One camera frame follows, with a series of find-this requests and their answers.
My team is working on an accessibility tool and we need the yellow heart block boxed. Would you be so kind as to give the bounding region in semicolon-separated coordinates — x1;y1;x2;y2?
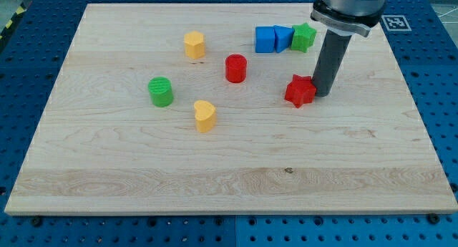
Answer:
194;100;217;133

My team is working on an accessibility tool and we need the wooden board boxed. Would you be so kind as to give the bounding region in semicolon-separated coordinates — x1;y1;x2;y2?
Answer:
5;4;457;215

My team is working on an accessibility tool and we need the red cylinder block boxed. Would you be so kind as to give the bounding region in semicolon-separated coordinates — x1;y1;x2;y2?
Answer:
225;54;248;83

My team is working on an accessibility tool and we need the green cylinder block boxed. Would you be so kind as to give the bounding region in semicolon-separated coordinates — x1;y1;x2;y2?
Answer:
147;77;174;107

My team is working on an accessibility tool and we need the red star block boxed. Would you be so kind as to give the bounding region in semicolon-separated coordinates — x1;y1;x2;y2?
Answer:
284;74;316;108

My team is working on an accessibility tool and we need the yellow pentagon block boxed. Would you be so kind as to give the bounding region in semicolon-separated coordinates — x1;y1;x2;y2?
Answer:
184;31;205;59

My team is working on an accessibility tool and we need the blue cube block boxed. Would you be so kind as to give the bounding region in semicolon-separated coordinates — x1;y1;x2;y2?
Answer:
255;26;275;53

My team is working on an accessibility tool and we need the blue triangle block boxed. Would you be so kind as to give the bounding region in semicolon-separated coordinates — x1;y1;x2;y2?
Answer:
273;25;294;53

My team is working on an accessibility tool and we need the green star block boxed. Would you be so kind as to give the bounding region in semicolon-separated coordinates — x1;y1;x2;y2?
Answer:
291;23;317;53

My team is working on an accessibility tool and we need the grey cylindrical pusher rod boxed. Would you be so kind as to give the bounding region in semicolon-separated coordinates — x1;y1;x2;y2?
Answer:
312;29;351;97

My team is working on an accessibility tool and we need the white fiducial marker tag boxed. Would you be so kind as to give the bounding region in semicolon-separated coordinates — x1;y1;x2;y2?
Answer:
381;14;411;32

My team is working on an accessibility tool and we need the black yellow hazard tape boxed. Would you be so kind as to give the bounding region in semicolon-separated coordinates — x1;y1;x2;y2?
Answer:
1;3;27;42

